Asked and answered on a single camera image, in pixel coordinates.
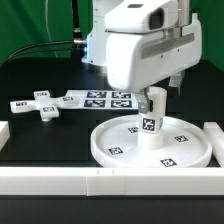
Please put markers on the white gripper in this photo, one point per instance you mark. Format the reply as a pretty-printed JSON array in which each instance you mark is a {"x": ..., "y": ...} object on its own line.
[{"x": 136, "y": 61}]

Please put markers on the white round table top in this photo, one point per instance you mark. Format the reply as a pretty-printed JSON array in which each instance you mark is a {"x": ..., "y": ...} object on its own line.
[{"x": 114, "y": 143}]

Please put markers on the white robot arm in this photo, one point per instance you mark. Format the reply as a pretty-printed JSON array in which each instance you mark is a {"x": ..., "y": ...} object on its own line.
[{"x": 133, "y": 17}]

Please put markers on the white right fence block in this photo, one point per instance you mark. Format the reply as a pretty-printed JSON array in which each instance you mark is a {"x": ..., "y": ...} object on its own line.
[{"x": 216, "y": 136}]

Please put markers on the white fence block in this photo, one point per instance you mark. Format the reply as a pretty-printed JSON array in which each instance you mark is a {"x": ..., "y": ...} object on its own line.
[
  {"x": 4, "y": 133},
  {"x": 216, "y": 136}
]

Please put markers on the white marker sheet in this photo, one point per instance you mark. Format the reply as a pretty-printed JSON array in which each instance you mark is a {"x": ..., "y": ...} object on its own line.
[{"x": 98, "y": 99}]

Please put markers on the white front fence bar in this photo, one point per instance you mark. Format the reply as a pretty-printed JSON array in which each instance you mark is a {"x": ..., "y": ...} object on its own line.
[{"x": 111, "y": 181}]

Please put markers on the white cross-shaped table base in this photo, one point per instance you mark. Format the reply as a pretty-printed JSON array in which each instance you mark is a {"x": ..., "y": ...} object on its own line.
[{"x": 45, "y": 104}]

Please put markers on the white left fence block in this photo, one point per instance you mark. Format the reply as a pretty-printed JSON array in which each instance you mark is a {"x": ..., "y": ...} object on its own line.
[{"x": 4, "y": 133}]

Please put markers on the black upright cable connector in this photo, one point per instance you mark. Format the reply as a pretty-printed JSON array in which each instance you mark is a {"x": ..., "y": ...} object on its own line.
[{"x": 77, "y": 34}]

